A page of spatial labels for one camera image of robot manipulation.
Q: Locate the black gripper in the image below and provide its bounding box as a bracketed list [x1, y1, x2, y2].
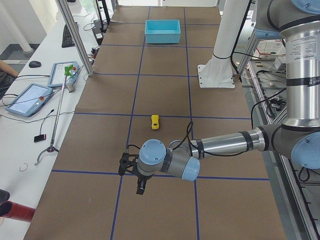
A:
[118, 151, 147, 195]

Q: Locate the yellow beetle toy car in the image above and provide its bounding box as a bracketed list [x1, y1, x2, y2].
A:
[151, 114, 160, 130]

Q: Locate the person forearm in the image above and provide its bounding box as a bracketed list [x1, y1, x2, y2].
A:
[0, 60, 19, 78]

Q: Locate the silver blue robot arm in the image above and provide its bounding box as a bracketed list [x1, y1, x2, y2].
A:
[118, 0, 320, 195]

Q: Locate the small black device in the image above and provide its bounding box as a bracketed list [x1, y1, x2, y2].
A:
[33, 134, 47, 143]

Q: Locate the red cylinder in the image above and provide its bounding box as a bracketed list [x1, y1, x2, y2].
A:
[0, 201, 36, 223]

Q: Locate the far blue teach pendant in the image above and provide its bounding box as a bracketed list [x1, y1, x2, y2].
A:
[47, 61, 80, 88]

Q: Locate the blue teach pendant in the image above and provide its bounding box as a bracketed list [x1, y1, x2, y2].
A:
[47, 61, 80, 88]
[5, 83, 53, 117]

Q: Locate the near blue teach pendant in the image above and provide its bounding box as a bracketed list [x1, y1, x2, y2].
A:
[5, 83, 53, 117]

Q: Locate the light blue plastic bin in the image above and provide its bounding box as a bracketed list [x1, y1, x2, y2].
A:
[144, 19, 181, 44]

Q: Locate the black keyboard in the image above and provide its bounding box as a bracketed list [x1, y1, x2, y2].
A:
[61, 24, 75, 48]

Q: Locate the black computer mouse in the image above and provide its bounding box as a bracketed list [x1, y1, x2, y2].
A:
[28, 60, 42, 68]

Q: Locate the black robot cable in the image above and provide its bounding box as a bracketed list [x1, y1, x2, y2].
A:
[124, 120, 248, 158]

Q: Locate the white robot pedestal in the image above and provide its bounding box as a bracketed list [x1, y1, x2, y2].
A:
[197, 0, 251, 89]

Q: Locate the green handled reacher grabber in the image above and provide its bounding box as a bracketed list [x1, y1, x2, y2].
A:
[34, 62, 78, 167]

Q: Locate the aluminium frame post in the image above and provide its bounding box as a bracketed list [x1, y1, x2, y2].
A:
[56, 0, 93, 77]

